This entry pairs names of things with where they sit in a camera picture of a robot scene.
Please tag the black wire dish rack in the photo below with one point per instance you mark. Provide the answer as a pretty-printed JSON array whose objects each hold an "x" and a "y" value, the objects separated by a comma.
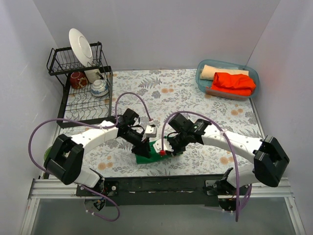
[{"x": 79, "y": 104}]

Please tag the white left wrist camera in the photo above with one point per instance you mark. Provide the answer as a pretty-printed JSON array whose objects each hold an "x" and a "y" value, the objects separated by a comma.
[{"x": 150, "y": 132}]

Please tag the clear blue plastic bin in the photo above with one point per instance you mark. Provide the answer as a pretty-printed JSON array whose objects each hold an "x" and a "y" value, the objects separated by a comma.
[{"x": 204, "y": 85}]

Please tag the white plate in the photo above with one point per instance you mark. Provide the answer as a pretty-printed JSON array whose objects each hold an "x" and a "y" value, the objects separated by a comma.
[{"x": 80, "y": 47}]

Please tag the orange rolled t shirt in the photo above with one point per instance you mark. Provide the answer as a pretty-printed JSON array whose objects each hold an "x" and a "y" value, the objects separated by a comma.
[{"x": 238, "y": 84}]

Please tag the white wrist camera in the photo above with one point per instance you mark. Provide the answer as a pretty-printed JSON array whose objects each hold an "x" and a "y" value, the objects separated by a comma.
[
  {"x": 150, "y": 132},
  {"x": 162, "y": 146}
]

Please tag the green t shirt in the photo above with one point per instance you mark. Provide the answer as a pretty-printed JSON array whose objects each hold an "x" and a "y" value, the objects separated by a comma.
[{"x": 154, "y": 156}]

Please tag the green floral mug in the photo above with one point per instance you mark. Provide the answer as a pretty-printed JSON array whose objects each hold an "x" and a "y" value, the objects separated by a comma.
[{"x": 46, "y": 154}]

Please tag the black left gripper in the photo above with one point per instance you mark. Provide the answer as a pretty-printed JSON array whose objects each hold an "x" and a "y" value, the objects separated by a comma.
[{"x": 141, "y": 149}]

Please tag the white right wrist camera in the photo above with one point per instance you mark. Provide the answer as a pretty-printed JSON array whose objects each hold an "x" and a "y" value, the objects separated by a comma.
[{"x": 162, "y": 146}]

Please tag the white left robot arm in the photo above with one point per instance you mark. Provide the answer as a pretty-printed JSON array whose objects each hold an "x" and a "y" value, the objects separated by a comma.
[{"x": 64, "y": 159}]

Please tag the beige rolled t shirt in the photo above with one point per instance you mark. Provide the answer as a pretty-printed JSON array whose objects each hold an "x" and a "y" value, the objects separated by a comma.
[{"x": 209, "y": 71}]

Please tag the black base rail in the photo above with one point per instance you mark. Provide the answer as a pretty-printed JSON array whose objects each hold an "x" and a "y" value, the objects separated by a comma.
[{"x": 162, "y": 190}]

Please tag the red floral bowl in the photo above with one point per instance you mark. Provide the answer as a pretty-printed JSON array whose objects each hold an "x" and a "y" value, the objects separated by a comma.
[{"x": 78, "y": 80}]

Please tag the white cup in rack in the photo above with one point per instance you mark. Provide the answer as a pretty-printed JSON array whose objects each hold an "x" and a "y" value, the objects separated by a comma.
[{"x": 95, "y": 74}]

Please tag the white blue teapot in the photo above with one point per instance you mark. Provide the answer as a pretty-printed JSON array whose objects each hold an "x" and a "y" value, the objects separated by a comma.
[{"x": 99, "y": 88}]

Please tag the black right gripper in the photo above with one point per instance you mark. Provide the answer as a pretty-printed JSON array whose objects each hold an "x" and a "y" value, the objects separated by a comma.
[{"x": 174, "y": 148}]

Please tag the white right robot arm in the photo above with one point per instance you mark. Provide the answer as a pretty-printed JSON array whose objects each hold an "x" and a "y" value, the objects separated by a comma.
[{"x": 268, "y": 160}]

